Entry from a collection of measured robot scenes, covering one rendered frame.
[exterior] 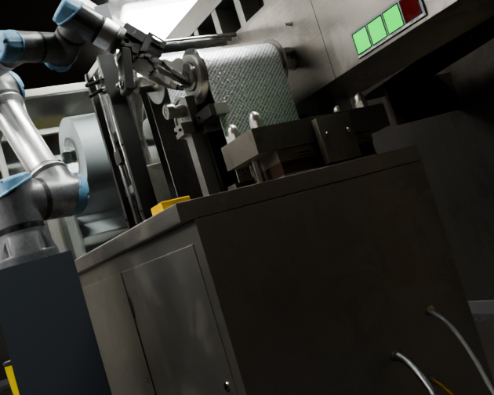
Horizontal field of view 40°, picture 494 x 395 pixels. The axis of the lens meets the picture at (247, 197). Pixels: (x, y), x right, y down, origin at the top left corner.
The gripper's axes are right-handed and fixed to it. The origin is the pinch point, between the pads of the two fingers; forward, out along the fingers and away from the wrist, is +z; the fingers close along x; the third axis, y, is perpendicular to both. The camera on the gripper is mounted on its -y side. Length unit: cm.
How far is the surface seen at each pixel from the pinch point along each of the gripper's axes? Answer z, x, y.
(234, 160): 15.8, -14.8, -18.5
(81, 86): -17, 96, 32
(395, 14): 30, -43, 20
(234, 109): 13.6, -6.5, -1.6
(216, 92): 7.7, -6.5, 0.2
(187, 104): 3.7, 0.8, -3.2
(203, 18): 6, 41, 51
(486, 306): 254, 148, 59
